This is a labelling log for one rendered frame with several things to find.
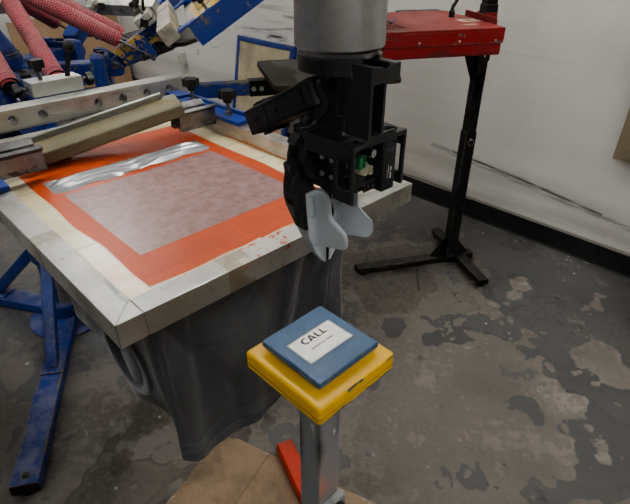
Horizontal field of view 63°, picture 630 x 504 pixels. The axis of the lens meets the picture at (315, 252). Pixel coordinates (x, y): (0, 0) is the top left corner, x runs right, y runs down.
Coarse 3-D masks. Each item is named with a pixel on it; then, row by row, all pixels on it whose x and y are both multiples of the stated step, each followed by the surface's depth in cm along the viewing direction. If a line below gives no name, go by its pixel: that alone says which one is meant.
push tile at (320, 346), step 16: (304, 320) 65; (320, 320) 65; (336, 320) 65; (272, 336) 62; (288, 336) 62; (304, 336) 62; (320, 336) 62; (336, 336) 62; (352, 336) 62; (368, 336) 62; (272, 352) 61; (288, 352) 60; (304, 352) 60; (320, 352) 60; (336, 352) 60; (352, 352) 60; (368, 352) 61; (304, 368) 58; (320, 368) 58; (336, 368) 58; (320, 384) 56
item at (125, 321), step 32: (224, 128) 127; (384, 192) 92; (32, 224) 82; (64, 256) 74; (224, 256) 74; (256, 256) 74; (288, 256) 78; (64, 288) 73; (96, 288) 67; (160, 288) 67; (192, 288) 67; (224, 288) 71; (96, 320) 66; (128, 320) 62; (160, 320) 65
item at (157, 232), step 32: (64, 160) 114; (96, 160) 114; (64, 192) 100; (96, 192) 100; (128, 192) 100; (160, 192) 100; (96, 224) 89; (128, 224) 89; (160, 224) 89; (192, 224) 89; (224, 224) 89; (128, 256) 80; (160, 256) 80; (192, 256) 80
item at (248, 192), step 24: (120, 144) 122; (144, 144) 122; (168, 144) 122; (216, 144) 122; (144, 168) 110; (168, 168) 110; (192, 168) 110; (216, 168) 110; (240, 168) 110; (264, 168) 110; (192, 192) 100; (216, 192) 100; (240, 192) 100; (264, 192) 100; (240, 216) 92; (264, 216) 92; (288, 216) 92
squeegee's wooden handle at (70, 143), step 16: (128, 112) 116; (144, 112) 115; (160, 112) 115; (176, 112) 116; (80, 128) 114; (96, 128) 113; (112, 128) 112; (128, 128) 113; (144, 128) 115; (48, 144) 110; (64, 144) 109; (80, 144) 110; (96, 144) 112; (48, 160) 109
